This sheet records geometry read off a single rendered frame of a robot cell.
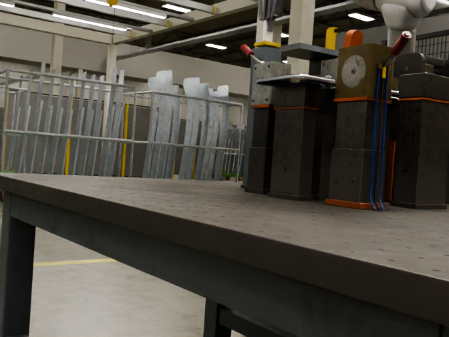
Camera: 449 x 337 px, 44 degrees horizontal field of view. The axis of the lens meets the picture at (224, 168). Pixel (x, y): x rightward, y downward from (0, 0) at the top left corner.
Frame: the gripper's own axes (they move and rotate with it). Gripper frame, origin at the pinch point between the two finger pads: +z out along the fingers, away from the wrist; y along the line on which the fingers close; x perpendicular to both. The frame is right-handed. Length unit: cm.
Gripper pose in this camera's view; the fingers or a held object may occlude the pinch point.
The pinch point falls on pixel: (267, 31)
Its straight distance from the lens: 181.8
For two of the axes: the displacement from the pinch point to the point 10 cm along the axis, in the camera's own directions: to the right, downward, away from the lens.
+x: 8.4, 0.5, 5.4
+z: -0.7, 10.0, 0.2
